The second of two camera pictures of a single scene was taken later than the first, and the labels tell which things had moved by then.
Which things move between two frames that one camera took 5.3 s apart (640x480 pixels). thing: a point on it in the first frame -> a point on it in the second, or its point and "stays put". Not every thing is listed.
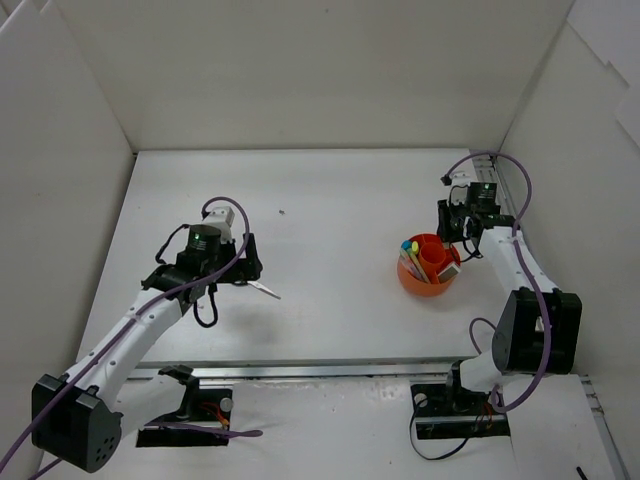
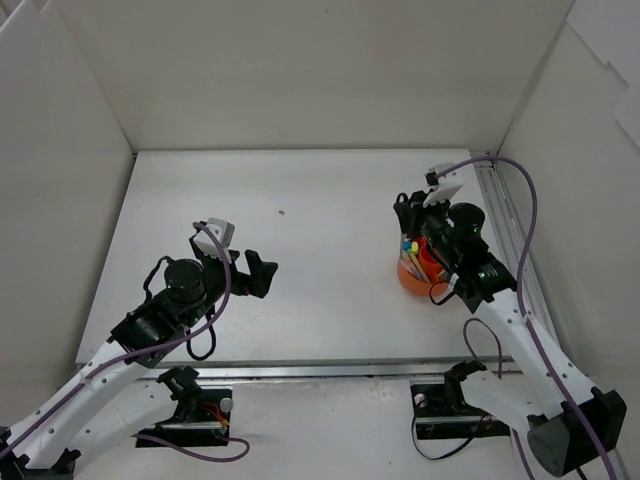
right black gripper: (447, 226) -> (415, 217)
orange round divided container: (426, 265) stays put
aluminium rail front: (321, 368) stays put
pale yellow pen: (419, 268) stays put
